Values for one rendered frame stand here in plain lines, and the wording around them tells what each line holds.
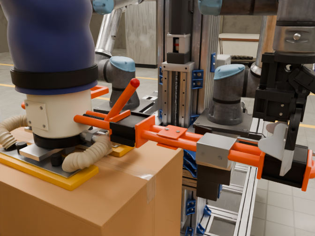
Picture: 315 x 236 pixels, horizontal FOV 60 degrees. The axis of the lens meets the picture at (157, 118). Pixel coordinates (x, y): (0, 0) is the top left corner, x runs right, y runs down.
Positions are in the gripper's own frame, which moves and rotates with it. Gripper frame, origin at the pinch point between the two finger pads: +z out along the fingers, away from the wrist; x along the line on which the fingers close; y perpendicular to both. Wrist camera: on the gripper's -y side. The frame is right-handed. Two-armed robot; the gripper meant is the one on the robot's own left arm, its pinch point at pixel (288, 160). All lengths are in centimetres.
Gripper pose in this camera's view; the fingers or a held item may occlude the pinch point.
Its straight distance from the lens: 58.3
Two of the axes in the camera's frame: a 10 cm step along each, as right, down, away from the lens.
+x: -4.8, 3.0, -8.2
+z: 0.0, 9.4, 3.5
